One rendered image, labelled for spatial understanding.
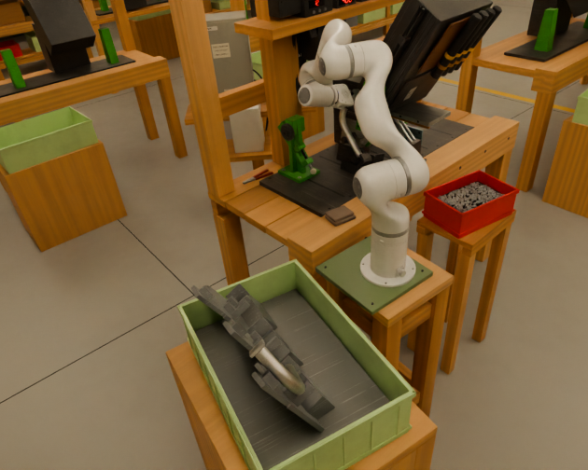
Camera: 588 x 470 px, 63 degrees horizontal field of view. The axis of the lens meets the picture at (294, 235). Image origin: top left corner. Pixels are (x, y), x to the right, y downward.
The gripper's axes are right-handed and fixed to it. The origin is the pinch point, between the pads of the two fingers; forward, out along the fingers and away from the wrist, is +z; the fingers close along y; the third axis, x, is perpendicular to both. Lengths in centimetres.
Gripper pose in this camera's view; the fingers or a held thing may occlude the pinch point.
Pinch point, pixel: (354, 97)
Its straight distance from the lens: 218.4
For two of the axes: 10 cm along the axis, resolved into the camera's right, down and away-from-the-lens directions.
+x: -6.1, 3.5, 7.1
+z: 7.0, -1.7, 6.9
